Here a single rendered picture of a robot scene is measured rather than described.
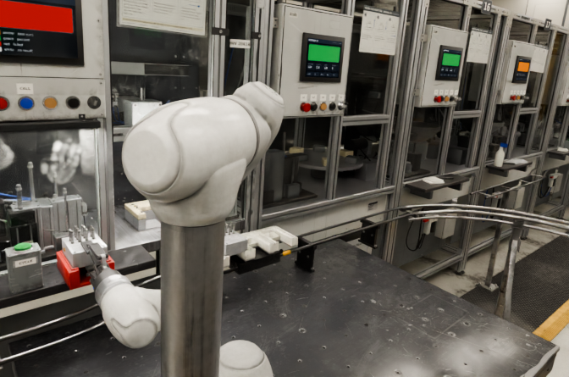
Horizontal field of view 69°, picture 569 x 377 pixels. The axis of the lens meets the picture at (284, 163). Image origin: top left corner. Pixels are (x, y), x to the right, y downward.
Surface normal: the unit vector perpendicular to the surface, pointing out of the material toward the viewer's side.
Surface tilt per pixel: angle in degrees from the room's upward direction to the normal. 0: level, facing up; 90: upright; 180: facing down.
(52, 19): 90
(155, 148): 84
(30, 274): 90
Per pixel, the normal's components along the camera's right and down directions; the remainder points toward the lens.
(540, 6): -0.77, 0.11
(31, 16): 0.64, 0.22
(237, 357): 0.10, -0.99
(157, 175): -0.40, 0.03
